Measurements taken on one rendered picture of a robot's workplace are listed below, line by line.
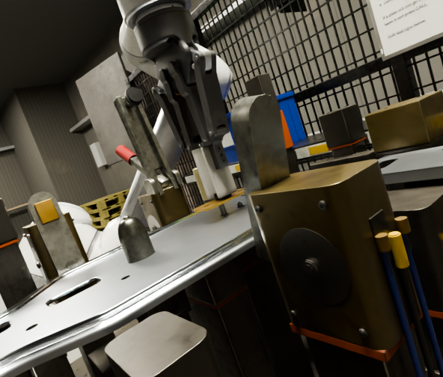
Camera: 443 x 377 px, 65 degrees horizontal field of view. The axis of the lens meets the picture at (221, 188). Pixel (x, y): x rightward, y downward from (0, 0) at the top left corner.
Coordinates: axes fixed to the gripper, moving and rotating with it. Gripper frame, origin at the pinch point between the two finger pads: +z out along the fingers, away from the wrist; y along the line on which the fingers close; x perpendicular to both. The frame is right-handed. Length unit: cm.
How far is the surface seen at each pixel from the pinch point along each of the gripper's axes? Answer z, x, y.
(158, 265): 5.9, 14.3, -6.3
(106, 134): -57, -123, 360
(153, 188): 0.1, 3.5, 12.6
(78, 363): 36, 19, 55
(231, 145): -2, -34, 37
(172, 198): 2.7, 0.7, 13.0
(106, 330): 6.8, 21.7, -11.8
